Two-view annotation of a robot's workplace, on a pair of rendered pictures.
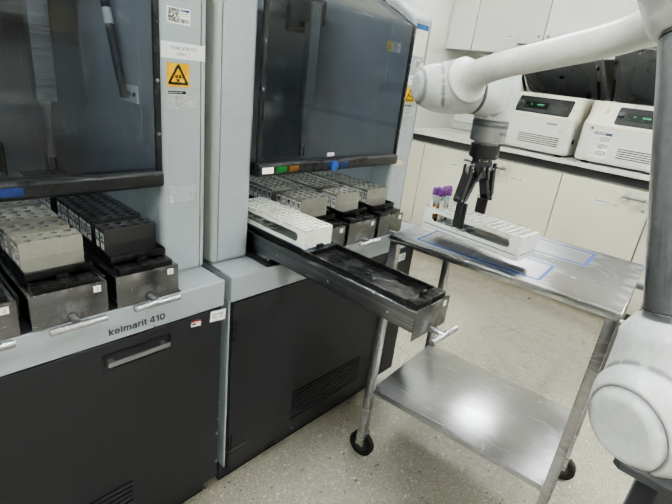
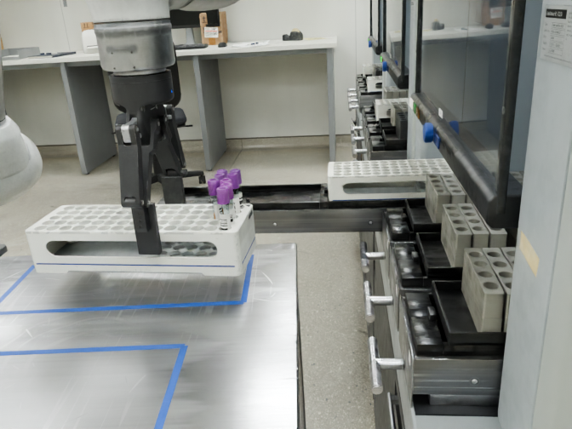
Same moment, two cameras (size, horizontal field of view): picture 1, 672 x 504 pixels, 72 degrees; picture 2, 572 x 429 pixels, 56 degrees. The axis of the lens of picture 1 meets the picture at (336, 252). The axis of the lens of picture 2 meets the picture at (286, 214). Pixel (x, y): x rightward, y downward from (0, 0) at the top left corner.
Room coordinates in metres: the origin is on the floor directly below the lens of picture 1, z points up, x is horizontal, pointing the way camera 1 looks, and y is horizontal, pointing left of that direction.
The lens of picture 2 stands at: (1.90, -0.60, 1.18)
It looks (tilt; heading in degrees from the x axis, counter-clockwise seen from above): 22 degrees down; 146
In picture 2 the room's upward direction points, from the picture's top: 4 degrees counter-clockwise
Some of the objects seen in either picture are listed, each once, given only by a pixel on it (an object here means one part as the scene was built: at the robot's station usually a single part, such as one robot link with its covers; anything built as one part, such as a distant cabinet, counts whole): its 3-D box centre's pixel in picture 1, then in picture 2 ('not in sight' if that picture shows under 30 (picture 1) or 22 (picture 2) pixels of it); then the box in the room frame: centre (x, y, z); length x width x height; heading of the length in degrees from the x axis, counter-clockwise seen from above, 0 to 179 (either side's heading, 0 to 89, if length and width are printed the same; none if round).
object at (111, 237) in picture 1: (129, 238); (402, 127); (0.93, 0.45, 0.85); 0.12 x 0.02 x 0.06; 140
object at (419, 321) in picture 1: (325, 263); (314, 208); (1.09, 0.02, 0.78); 0.73 x 0.14 x 0.09; 49
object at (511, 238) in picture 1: (476, 228); (145, 237); (1.22, -0.38, 0.88); 0.30 x 0.10 x 0.06; 46
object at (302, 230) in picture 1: (281, 223); (403, 181); (1.21, 0.16, 0.83); 0.30 x 0.10 x 0.06; 49
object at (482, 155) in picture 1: (482, 160); (145, 107); (1.24, -0.35, 1.06); 0.08 x 0.07 x 0.09; 136
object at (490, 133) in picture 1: (488, 132); (136, 48); (1.24, -0.35, 1.14); 0.09 x 0.09 x 0.06
